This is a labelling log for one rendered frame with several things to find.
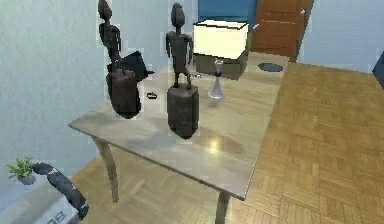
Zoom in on dark blue plate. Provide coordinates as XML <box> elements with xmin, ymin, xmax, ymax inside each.
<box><xmin>257</xmin><ymin>62</ymin><xmax>285</xmax><ymax>73</ymax></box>

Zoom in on cream box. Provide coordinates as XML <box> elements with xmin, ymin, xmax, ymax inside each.
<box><xmin>192</xmin><ymin>18</ymin><xmax>250</xmax><ymax>61</ymax></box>

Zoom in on dark figure statue thin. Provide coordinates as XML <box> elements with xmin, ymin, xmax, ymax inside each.
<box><xmin>97</xmin><ymin>0</ymin><xmax>143</xmax><ymax>120</ymax></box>

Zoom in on dark blue furniture corner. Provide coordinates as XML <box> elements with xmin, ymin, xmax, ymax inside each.
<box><xmin>372</xmin><ymin>51</ymin><xmax>384</xmax><ymax>90</ymax></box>

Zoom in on dark figure statue broad shoulders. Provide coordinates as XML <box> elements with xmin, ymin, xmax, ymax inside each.
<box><xmin>165</xmin><ymin>2</ymin><xmax>201</xmax><ymax>140</ymax></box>

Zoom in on brown room door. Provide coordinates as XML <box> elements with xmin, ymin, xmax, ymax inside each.
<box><xmin>250</xmin><ymin>0</ymin><xmax>315</xmax><ymax>63</ymax></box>

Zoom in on clear glass vase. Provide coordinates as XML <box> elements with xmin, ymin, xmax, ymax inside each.
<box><xmin>207</xmin><ymin>58</ymin><xmax>225</xmax><ymax>100</ymax></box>

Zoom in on black curved tube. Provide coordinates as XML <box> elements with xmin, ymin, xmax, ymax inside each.
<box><xmin>31</xmin><ymin>162</ymin><xmax>90</xmax><ymax>221</ymax></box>

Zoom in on brown flat box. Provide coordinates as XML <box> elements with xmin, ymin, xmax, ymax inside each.
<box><xmin>193</xmin><ymin>49</ymin><xmax>250</xmax><ymax>81</ymax></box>

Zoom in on green plant in grey pot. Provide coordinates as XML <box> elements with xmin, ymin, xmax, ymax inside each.
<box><xmin>5</xmin><ymin>156</ymin><xmax>37</xmax><ymax>186</ymax></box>

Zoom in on black angular object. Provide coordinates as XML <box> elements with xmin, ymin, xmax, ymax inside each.
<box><xmin>116</xmin><ymin>50</ymin><xmax>156</xmax><ymax>82</ymax></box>

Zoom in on blue wall panel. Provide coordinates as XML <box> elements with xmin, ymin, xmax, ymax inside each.
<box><xmin>197</xmin><ymin>0</ymin><xmax>259</xmax><ymax>25</ymax></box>

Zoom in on beige wooden table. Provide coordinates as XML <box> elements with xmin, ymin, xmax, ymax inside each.
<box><xmin>68</xmin><ymin>51</ymin><xmax>291</xmax><ymax>224</ymax></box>

